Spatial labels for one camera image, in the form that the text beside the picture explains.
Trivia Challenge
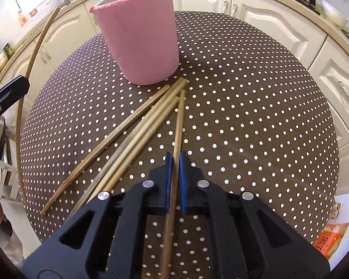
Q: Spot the wooden chopstick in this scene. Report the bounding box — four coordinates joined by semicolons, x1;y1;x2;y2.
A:
87;96;180;202
40;84;170;215
160;90;186;278
15;6;61;204

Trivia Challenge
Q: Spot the pink utensil cup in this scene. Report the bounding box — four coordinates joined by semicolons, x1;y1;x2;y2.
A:
90;0;180;86

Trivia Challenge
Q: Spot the orange snack bag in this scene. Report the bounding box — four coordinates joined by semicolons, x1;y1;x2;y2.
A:
313;223;349;260

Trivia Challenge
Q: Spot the brown polka dot tablecloth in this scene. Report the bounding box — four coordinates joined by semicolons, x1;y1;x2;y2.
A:
19;11;341;279

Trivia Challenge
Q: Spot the white bowl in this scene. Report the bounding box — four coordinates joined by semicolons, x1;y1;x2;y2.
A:
321;0;348;28

